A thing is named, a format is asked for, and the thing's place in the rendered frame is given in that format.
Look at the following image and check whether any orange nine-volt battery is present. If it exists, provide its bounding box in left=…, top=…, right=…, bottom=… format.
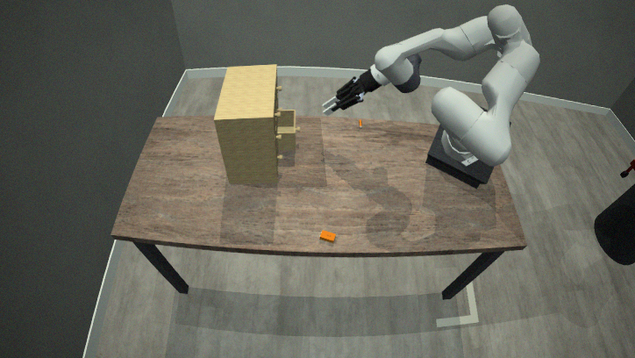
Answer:
left=320, top=230, right=336, bottom=243

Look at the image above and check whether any light brown wooden chest of drawers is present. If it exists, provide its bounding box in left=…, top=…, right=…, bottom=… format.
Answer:
left=214, top=64, right=278, bottom=183

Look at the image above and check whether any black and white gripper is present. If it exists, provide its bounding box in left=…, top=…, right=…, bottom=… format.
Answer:
left=323, top=69, right=382, bottom=116

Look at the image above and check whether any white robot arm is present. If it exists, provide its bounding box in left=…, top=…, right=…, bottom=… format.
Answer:
left=370, top=4, right=540, bottom=167

